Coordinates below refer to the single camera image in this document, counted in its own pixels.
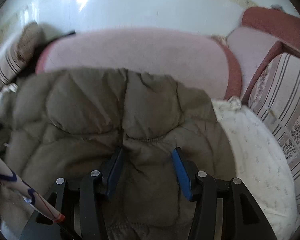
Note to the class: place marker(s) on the white red blue sleeve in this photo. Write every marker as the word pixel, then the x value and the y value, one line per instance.
pixel 10 180

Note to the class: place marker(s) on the striped floral cushion right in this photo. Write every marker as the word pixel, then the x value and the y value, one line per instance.
pixel 273 95

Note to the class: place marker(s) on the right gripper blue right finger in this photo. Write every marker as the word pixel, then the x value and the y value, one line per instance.
pixel 242 217

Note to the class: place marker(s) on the striped floral pillow left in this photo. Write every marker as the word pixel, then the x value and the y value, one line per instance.
pixel 16 51

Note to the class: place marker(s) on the brown quilted hooded jacket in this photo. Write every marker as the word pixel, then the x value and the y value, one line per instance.
pixel 65 123

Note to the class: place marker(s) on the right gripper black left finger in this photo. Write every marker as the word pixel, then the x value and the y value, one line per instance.
pixel 81 202

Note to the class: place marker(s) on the pink red sofa backrest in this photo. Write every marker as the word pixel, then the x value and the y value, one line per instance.
pixel 262 34

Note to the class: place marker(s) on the white floral bed quilt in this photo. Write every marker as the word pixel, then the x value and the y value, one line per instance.
pixel 261 165

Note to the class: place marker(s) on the pink cylindrical bolster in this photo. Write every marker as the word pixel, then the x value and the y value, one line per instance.
pixel 198 61

